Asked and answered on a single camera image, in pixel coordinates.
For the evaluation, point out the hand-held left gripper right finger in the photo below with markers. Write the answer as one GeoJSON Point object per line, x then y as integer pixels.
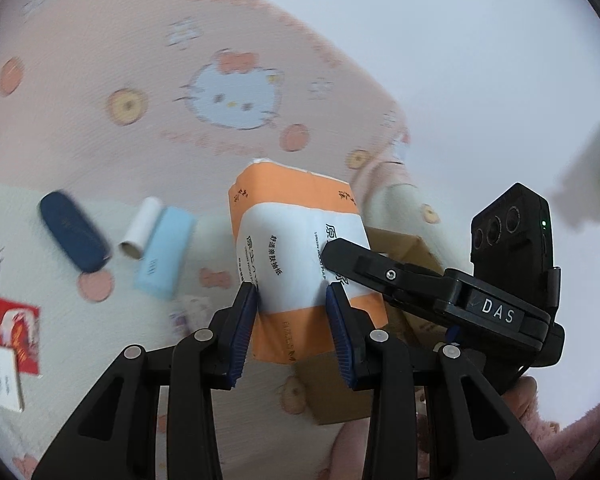
{"type": "Point", "coordinates": [342, 340]}

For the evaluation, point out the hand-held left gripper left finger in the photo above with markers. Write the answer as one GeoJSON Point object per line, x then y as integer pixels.
{"type": "Point", "coordinates": [245, 330]}

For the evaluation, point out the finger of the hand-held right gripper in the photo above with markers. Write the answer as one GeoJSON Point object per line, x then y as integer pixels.
{"type": "Point", "coordinates": [380, 275]}

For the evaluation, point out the brown cardboard box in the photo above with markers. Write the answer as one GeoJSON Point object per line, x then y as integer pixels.
{"type": "Point", "coordinates": [330, 390]}

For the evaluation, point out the orange and white tissue pack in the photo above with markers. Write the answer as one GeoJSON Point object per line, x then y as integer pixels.
{"type": "Point", "coordinates": [290, 240]}

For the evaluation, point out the navy blue glasses case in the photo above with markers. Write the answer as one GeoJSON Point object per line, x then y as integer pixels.
{"type": "Point", "coordinates": [72, 235]}

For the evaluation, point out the person's right forearm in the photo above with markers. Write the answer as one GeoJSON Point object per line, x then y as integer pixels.
{"type": "Point", "coordinates": [580, 417]}

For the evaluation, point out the person's right hand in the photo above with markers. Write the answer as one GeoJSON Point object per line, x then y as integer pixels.
{"type": "Point", "coordinates": [522, 394]}

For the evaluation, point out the light blue box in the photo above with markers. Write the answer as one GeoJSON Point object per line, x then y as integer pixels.
{"type": "Point", "coordinates": [162, 255]}

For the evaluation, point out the white paper roll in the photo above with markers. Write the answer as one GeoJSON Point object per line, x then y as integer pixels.
{"type": "Point", "coordinates": [142, 227]}

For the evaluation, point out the pink cartoon printed blanket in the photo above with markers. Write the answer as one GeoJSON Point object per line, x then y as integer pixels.
{"type": "Point", "coordinates": [105, 160]}

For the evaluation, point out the red printed packet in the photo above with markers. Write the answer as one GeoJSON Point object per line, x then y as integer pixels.
{"type": "Point", "coordinates": [12, 330]}

